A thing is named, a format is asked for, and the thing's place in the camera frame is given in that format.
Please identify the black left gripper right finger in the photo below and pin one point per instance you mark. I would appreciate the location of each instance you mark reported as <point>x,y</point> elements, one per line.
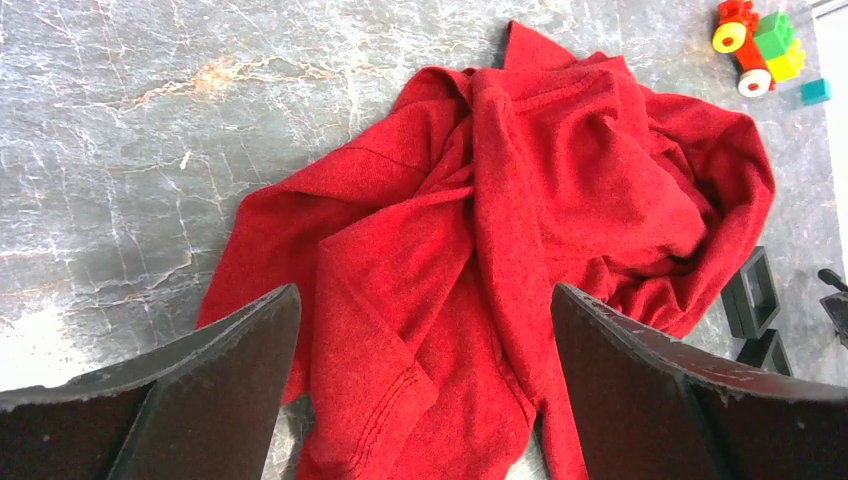
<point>648,406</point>

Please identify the red garment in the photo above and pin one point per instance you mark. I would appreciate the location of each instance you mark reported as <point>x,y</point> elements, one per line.
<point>426,251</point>

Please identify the teal cube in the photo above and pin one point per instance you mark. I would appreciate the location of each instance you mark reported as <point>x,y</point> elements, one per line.
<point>815,92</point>

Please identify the colourful toy brick car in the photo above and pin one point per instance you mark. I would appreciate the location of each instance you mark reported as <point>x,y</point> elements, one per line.
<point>766,48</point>

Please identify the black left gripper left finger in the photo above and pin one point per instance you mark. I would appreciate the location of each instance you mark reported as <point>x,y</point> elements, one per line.
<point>203,406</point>

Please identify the black square display box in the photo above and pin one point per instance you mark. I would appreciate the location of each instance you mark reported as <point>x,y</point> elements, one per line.
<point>751,305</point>

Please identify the black mini tripod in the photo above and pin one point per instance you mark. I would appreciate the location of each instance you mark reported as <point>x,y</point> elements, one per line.
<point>835,305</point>

